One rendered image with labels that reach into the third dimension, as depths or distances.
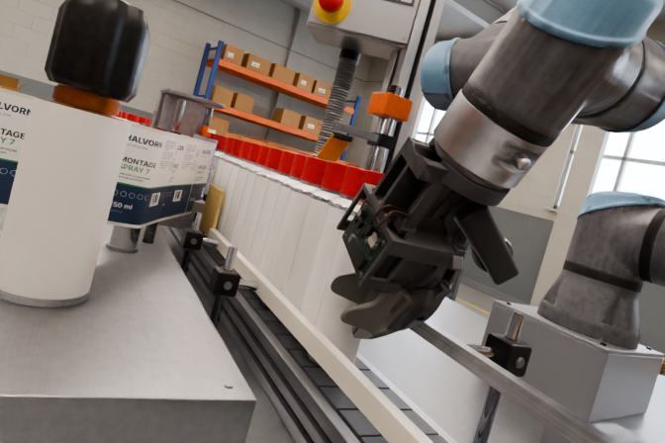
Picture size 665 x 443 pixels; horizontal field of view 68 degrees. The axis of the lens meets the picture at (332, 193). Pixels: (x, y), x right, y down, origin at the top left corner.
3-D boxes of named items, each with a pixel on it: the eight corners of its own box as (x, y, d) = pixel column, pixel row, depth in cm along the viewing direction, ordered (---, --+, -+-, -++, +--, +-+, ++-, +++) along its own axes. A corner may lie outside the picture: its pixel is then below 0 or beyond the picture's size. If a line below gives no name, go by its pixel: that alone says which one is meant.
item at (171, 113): (128, 207, 105) (157, 90, 104) (188, 218, 111) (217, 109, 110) (134, 221, 93) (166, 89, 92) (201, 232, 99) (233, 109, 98)
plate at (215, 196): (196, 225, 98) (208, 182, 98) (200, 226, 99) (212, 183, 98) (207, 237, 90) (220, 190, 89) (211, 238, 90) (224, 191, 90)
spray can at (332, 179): (270, 312, 62) (313, 156, 61) (306, 315, 65) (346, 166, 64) (287, 329, 57) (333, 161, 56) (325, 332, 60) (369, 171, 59)
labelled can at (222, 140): (186, 218, 113) (209, 132, 112) (209, 221, 116) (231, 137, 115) (191, 222, 109) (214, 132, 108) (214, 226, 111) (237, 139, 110)
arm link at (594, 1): (695, 17, 31) (646, -30, 25) (575, 155, 36) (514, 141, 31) (597, -30, 36) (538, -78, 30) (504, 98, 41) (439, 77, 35)
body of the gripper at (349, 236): (332, 230, 44) (401, 119, 38) (407, 245, 48) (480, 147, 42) (355, 296, 38) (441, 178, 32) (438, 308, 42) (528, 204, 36)
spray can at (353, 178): (287, 328, 58) (333, 161, 57) (328, 334, 60) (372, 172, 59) (298, 347, 53) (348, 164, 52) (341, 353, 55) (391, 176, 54)
